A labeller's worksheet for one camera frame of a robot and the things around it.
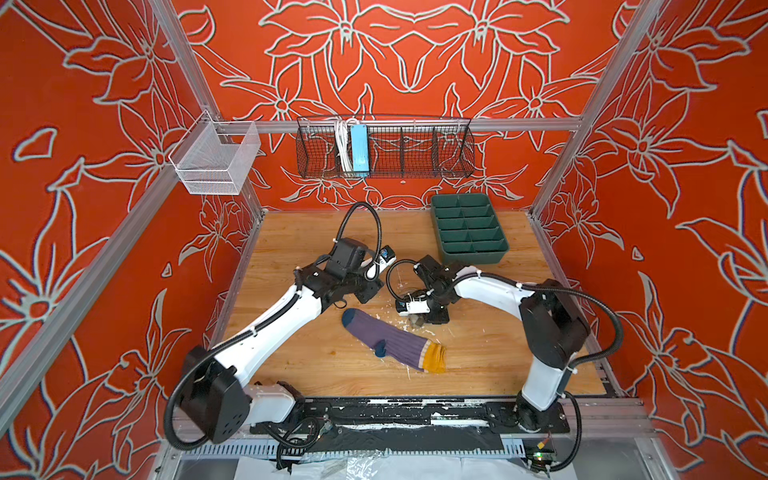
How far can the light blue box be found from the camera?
2.95 feet

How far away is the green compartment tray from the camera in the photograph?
101 cm

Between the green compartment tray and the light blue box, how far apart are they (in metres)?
0.36
